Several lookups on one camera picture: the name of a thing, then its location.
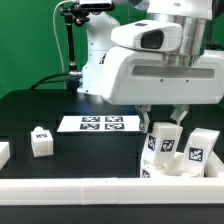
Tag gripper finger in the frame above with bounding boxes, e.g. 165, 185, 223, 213
135, 105, 151, 133
170, 104, 189, 125

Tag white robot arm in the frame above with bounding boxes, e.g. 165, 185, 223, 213
80, 0, 224, 133

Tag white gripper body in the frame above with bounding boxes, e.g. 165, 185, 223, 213
100, 47, 224, 105

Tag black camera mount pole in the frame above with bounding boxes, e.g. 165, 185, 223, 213
60, 3, 89, 92

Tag white cable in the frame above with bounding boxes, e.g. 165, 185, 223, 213
52, 0, 75, 73

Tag white front barrier wall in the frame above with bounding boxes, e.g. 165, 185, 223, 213
0, 178, 224, 206

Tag black camera on mount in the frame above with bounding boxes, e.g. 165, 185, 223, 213
79, 0, 113, 10

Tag white left barrier block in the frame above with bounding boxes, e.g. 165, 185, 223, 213
0, 142, 10, 170

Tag white marker sheet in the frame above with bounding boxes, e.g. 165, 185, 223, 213
58, 115, 139, 133

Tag black cables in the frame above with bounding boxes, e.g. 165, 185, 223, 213
29, 73, 83, 90

